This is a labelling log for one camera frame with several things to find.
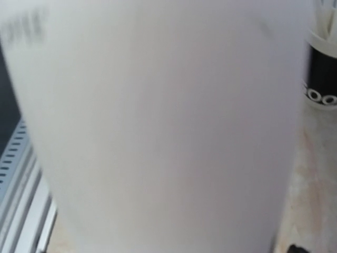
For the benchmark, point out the white paper coffee cup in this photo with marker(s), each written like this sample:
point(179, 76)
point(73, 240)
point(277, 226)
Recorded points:
point(161, 126)

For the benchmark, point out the black plastic cup lid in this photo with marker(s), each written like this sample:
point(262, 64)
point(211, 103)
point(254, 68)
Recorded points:
point(296, 249)

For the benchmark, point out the black paper cup with straws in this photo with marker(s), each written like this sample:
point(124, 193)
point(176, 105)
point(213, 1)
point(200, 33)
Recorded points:
point(319, 84)

